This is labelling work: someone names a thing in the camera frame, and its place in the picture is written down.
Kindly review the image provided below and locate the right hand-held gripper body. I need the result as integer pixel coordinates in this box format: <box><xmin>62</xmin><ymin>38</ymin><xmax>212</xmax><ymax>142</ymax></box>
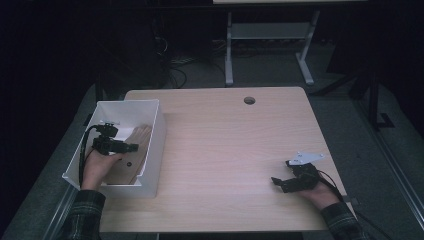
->
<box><xmin>281</xmin><ymin>151</ymin><xmax>326</xmax><ymax>194</ymax></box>

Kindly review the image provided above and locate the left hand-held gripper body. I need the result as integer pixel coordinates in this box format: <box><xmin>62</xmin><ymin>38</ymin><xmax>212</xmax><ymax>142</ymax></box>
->
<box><xmin>91</xmin><ymin>119</ymin><xmax>130</xmax><ymax>157</ymax></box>

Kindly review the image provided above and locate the beige glove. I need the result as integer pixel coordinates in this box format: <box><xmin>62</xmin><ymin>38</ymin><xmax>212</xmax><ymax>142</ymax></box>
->
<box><xmin>128</xmin><ymin>153</ymin><xmax>148</xmax><ymax>186</ymax></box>
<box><xmin>105</xmin><ymin>124</ymin><xmax>153</xmax><ymax>186</ymax></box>

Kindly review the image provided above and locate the white box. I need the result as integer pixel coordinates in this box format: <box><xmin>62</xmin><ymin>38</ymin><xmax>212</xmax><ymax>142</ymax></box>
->
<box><xmin>61</xmin><ymin>98</ymin><xmax>168</xmax><ymax>200</ymax></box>

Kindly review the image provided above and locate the person's left hand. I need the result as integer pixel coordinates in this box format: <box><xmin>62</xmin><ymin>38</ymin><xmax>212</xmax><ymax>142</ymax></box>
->
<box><xmin>80</xmin><ymin>148</ymin><xmax>124</xmax><ymax>192</ymax></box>

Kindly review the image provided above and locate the person's right hand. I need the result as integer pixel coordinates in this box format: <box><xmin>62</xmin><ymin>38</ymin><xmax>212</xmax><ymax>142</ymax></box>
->
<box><xmin>300</xmin><ymin>180</ymin><xmax>342</xmax><ymax>212</ymax></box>

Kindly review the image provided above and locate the black metal stand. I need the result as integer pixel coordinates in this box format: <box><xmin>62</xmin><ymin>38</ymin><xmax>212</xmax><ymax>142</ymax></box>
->
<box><xmin>348</xmin><ymin>64</ymin><xmax>396</xmax><ymax>132</ymax></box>

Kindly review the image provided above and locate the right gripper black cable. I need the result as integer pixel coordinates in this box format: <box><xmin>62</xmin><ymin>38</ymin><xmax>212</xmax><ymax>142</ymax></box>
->
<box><xmin>317</xmin><ymin>169</ymin><xmax>396</xmax><ymax>240</ymax></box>

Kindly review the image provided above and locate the tangle of floor cables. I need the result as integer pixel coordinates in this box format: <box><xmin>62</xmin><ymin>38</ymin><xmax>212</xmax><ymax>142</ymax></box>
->
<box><xmin>151</xmin><ymin>34</ymin><xmax>228</xmax><ymax>90</ymax></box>

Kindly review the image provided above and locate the aluminium frame rail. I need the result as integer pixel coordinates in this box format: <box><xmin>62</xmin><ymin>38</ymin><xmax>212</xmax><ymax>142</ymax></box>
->
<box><xmin>42</xmin><ymin>183</ymin><xmax>83</xmax><ymax>240</ymax></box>
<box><xmin>353</xmin><ymin>98</ymin><xmax>424</xmax><ymax>232</ymax></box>

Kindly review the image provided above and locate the grey metal table frame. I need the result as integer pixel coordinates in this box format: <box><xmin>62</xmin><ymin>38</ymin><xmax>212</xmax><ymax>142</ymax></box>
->
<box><xmin>224</xmin><ymin>9</ymin><xmax>322</xmax><ymax>88</ymax></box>

